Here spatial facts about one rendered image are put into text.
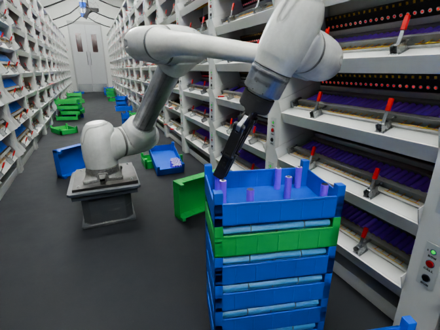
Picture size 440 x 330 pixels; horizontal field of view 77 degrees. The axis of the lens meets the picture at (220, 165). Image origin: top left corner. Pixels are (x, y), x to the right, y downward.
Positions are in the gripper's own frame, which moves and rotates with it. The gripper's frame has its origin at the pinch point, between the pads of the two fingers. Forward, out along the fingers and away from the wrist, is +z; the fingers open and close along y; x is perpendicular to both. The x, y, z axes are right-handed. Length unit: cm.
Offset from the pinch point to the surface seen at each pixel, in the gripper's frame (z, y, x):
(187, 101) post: 40, -155, -81
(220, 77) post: 0, -106, -46
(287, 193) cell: -0.9, -2.6, 17.5
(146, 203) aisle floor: 73, -54, -40
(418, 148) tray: -23.9, -14.3, 38.8
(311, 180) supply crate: -4.0, -11.9, 22.0
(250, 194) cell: -1.4, 9.0, 9.7
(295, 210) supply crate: -2.4, 6.6, 20.1
